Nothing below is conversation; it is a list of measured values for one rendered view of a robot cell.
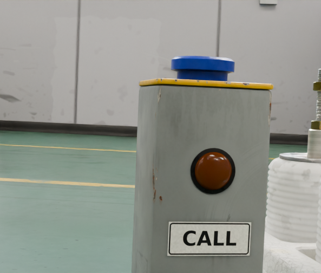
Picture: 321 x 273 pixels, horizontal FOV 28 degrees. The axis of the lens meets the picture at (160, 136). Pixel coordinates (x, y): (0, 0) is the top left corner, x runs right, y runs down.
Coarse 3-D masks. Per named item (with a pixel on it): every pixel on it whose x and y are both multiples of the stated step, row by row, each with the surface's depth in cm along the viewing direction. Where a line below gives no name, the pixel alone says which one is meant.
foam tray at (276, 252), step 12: (264, 240) 58; (276, 240) 58; (264, 252) 55; (276, 252) 53; (288, 252) 54; (300, 252) 54; (312, 252) 56; (264, 264) 55; (276, 264) 52; (288, 264) 50; (300, 264) 50; (312, 264) 50
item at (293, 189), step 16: (272, 160) 64; (288, 160) 61; (272, 176) 62; (288, 176) 60; (304, 176) 59; (320, 176) 58; (272, 192) 62; (288, 192) 60; (304, 192) 59; (272, 208) 62; (288, 208) 60; (304, 208) 59; (272, 224) 62; (288, 224) 60; (304, 224) 59; (288, 240) 60; (304, 240) 59
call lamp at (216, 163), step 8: (216, 152) 37; (200, 160) 37; (208, 160) 37; (216, 160) 37; (224, 160) 37; (200, 168) 37; (208, 168) 37; (216, 168) 37; (224, 168) 37; (200, 176) 37; (208, 176) 37; (216, 176) 37; (224, 176) 37; (200, 184) 37; (208, 184) 37; (216, 184) 37; (224, 184) 37
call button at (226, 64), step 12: (180, 60) 39; (192, 60) 39; (204, 60) 38; (216, 60) 39; (228, 60) 39; (180, 72) 40; (192, 72) 39; (204, 72) 39; (216, 72) 39; (228, 72) 40
